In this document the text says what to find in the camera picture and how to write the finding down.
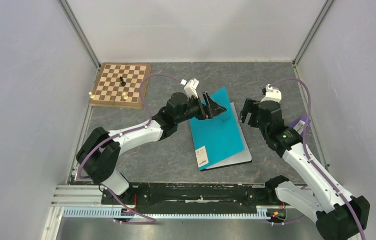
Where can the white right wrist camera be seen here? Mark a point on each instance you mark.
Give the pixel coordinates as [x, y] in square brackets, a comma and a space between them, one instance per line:
[271, 94]

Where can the wooden chessboard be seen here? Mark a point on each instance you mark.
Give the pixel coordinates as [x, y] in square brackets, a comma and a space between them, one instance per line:
[120, 85]

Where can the white chess pawn left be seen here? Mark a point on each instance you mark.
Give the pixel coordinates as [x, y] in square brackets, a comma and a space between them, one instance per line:
[91, 95]

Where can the white chess pawn right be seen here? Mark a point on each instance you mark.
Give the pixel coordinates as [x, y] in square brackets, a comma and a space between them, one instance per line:
[124, 95]

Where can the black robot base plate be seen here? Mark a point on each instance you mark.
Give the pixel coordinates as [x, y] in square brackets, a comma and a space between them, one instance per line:
[197, 198]

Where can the blue folder with black inside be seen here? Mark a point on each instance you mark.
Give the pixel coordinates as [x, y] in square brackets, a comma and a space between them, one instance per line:
[217, 132]

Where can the purple metronome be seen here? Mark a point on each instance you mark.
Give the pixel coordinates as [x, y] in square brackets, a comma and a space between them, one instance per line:
[299, 123]

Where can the light blue cable duct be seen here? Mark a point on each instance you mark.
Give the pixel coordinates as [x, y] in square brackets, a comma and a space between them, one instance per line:
[120, 213]

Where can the white chess pawn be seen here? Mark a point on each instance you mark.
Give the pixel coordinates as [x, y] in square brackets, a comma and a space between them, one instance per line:
[91, 95]
[124, 95]

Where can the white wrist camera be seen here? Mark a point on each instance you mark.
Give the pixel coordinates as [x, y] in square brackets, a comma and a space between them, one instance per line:
[190, 87]
[271, 94]

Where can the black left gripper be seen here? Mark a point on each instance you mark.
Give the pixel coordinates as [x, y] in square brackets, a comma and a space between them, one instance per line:
[211, 110]

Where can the black chess pawn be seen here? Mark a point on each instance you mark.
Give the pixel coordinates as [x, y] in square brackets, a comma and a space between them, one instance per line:
[122, 81]

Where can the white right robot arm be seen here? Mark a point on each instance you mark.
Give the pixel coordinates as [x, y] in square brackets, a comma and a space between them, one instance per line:
[337, 214]

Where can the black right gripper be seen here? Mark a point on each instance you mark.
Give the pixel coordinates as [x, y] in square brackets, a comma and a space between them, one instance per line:
[250, 106]

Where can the aluminium frame rail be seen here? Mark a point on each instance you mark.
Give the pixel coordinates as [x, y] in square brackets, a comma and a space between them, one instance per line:
[72, 193]

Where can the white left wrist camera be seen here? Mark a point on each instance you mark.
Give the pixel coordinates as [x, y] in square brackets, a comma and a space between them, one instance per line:
[190, 87]

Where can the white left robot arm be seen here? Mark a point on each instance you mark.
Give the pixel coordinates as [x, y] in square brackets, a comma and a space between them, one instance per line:
[99, 154]

